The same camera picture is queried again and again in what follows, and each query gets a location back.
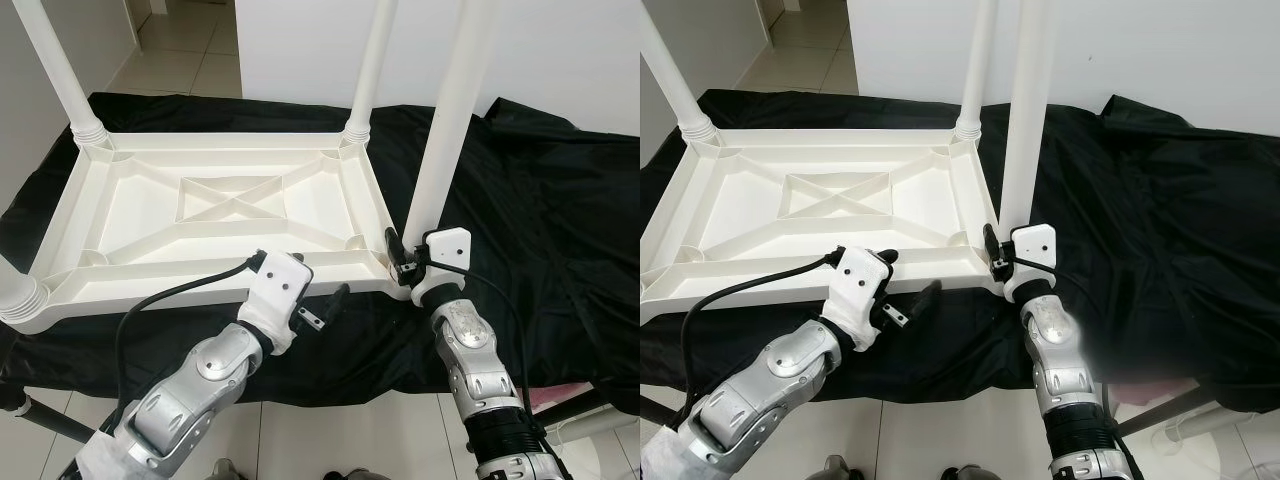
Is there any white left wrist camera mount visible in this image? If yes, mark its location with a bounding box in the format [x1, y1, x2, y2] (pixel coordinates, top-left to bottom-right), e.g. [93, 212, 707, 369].
[240, 250, 314, 356]
[822, 245, 894, 351]

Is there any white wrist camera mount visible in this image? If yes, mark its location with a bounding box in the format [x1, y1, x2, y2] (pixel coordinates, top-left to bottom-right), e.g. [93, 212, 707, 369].
[1003, 223, 1058, 302]
[240, 250, 314, 356]
[822, 245, 894, 351]
[412, 228, 473, 307]

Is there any black cloth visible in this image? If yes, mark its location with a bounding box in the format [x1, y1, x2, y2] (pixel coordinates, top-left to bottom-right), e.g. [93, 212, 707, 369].
[0, 92, 641, 407]
[640, 88, 1280, 414]

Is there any white plastic table top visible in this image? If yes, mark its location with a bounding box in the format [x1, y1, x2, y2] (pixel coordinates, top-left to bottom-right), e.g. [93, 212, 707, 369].
[640, 130, 1006, 327]
[0, 130, 411, 336]

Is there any pink sheet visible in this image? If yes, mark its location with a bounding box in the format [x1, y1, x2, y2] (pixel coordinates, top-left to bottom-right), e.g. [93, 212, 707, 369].
[1115, 380, 1183, 402]
[530, 380, 578, 412]

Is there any white round lamp base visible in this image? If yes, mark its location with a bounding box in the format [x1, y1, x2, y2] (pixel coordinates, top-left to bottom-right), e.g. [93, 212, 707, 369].
[560, 405, 641, 480]
[1150, 402, 1280, 480]

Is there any white plastic table leg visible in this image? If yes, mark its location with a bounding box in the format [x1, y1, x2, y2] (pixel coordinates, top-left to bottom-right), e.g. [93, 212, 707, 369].
[12, 0, 109, 150]
[955, 0, 1000, 145]
[640, 0, 719, 147]
[0, 255, 51, 324]
[343, 0, 399, 147]
[998, 0, 1059, 237]
[403, 0, 501, 242]

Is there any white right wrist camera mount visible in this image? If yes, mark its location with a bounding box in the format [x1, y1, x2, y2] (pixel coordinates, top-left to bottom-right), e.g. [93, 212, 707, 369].
[412, 228, 473, 307]
[1003, 223, 1058, 302]

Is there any black metal stand leg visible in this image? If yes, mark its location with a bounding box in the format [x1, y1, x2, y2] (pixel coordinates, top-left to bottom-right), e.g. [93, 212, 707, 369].
[0, 390, 97, 443]
[1118, 385, 1218, 438]
[538, 385, 613, 433]
[640, 394, 693, 433]

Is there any silver lamp pole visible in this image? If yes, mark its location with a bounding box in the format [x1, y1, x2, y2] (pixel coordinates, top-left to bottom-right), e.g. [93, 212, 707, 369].
[562, 408, 641, 441]
[1152, 405, 1263, 447]

